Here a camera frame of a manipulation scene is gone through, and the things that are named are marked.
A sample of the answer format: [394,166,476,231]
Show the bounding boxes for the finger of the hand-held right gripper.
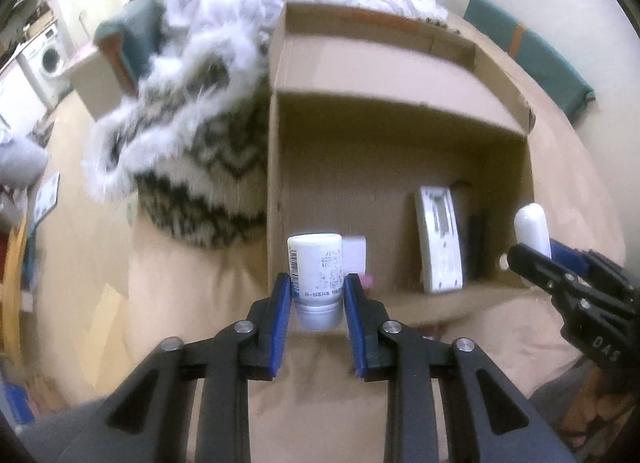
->
[549,237,623,289]
[507,242,583,306]

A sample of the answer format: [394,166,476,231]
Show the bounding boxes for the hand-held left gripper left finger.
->
[107,272,293,463]

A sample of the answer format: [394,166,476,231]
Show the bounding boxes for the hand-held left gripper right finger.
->
[342,272,577,463]

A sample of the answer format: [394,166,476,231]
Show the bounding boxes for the white rounded bottle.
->
[514,202,553,260]

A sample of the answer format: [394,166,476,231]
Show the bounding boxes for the white pill bottle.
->
[286,232,346,333]

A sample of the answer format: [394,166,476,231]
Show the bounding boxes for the small white box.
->
[341,236,368,275]

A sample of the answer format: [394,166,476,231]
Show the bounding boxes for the white remote control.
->
[413,185,464,293]

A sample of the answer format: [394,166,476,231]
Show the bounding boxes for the cardboard box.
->
[266,2,537,295]

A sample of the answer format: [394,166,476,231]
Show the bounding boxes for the person's right hand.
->
[560,368,640,449]

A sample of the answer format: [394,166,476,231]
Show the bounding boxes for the beige bed sheet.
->
[47,8,628,463]

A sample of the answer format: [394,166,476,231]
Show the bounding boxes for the fuzzy patterned blanket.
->
[81,0,274,250]

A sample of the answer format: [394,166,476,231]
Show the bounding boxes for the teal cushion with orange stripe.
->
[462,0,596,120]

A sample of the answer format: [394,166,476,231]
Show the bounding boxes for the person's grey pants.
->
[19,362,640,463]

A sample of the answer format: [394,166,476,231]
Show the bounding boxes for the book with light cover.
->
[31,172,61,225]

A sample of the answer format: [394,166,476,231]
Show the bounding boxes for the yellow wooden rack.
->
[0,217,32,371]

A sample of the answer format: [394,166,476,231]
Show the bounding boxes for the blue box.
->
[0,372,37,426]

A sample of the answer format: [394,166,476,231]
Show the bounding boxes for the small beige side table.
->
[66,44,139,120]

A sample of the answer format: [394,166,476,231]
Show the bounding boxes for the grey stuffed bag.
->
[0,134,52,190]

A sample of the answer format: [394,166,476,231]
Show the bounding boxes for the teal chair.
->
[94,0,164,97]

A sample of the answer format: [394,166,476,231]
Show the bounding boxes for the white washing machine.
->
[19,24,72,96]

